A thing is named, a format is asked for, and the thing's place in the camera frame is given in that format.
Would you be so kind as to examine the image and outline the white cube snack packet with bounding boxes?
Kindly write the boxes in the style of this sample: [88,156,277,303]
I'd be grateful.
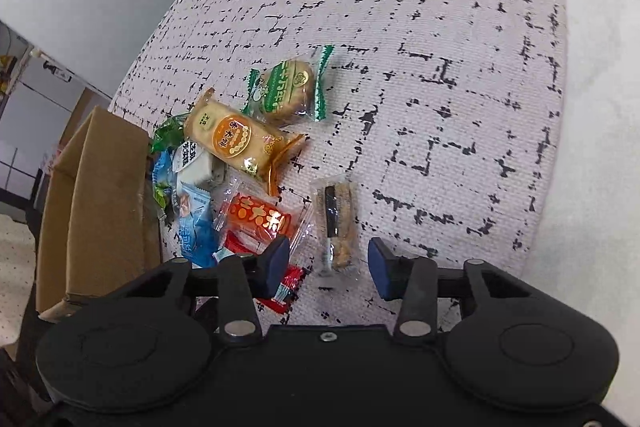
[172,142,226,190]

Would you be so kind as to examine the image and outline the blue green snack packet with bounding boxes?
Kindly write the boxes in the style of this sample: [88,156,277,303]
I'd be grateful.
[151,151,180,220]

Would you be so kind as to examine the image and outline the black spray bottle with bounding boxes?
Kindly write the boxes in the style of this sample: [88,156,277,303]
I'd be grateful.
[42,61,72,82]

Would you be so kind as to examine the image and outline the white bed sheet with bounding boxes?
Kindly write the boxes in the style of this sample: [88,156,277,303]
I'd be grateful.
[520,0,640,427]

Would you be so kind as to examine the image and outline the clear red orange snack packet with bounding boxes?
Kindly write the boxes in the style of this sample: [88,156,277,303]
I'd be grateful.
[212,179,313,258]

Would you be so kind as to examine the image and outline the white cabinet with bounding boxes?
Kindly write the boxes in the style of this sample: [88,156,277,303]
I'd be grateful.
[0,22,113,208]

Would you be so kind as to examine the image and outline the cream dotted cushion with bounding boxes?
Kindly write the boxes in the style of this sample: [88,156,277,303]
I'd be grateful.
[0,214,41,348]

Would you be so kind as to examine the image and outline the orange rice cracker packet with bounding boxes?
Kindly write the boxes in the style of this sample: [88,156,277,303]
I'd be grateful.
[182,88,307,198]

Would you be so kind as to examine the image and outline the clear brown bar packet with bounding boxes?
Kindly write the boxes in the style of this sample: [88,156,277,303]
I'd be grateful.
[311,174,361,280]

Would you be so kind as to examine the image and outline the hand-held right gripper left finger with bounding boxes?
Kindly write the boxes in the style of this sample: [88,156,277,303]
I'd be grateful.
[107,237,292,344]

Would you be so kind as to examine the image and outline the green candy packet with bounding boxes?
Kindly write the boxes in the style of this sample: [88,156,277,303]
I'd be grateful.
[150,114,191,154]

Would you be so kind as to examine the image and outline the green round pastry packet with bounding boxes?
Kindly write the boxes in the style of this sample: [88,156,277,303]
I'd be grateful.
[242,45,335,128]

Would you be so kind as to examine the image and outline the brown cardboard box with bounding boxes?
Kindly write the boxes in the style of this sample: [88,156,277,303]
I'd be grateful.
[36,106,163,323]

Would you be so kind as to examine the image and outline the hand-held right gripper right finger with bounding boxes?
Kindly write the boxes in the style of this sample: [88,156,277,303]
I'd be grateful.
[367,237,551,344]

